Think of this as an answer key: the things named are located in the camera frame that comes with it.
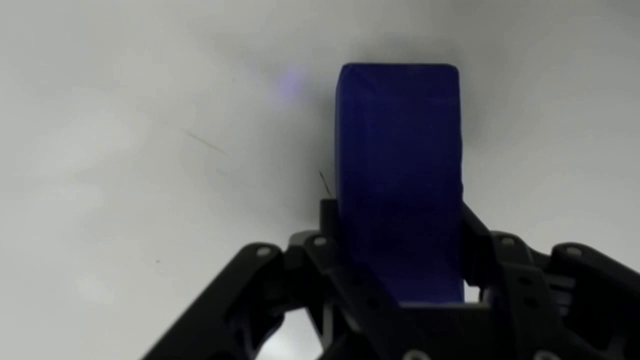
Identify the purple whiteboard duster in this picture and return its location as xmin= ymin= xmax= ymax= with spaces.
xmin=335 ymin=63 xmax=463 ymax=305

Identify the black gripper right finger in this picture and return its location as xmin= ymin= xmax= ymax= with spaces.
xmin=459 ymin=208 xmax=640 ymax=360

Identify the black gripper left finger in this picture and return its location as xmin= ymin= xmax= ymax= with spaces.
xmin=141 ymin=201 xmax=399 ymax=360

